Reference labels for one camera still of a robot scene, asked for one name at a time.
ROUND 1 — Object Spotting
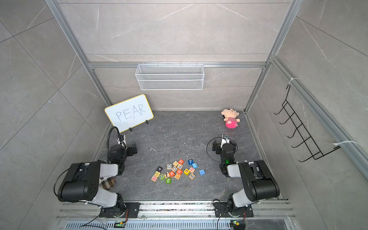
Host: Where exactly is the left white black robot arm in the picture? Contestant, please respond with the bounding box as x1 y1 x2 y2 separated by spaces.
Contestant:
53 126 137 218

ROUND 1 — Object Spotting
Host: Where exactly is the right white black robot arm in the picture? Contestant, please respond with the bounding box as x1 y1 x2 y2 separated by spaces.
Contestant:
208 133 280 217

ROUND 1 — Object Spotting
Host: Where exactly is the whiteboard with PEAR writing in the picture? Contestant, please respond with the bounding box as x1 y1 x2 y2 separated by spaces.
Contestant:
104 94 154 133

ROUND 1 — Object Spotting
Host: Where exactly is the pink plush doll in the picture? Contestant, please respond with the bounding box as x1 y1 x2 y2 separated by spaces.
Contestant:
221 108 240 129

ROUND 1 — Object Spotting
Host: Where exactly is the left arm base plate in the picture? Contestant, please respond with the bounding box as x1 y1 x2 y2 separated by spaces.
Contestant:
99 202 140 218

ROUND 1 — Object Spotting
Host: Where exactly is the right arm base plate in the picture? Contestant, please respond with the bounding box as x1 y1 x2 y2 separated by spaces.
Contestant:
212 200 254 218

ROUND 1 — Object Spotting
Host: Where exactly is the white wire mesh basket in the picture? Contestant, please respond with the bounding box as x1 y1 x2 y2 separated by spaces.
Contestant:
135 64 205 91

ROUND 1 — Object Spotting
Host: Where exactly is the black wire hook rack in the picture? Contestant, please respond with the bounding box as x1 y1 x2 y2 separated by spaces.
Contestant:
274 85 341 163

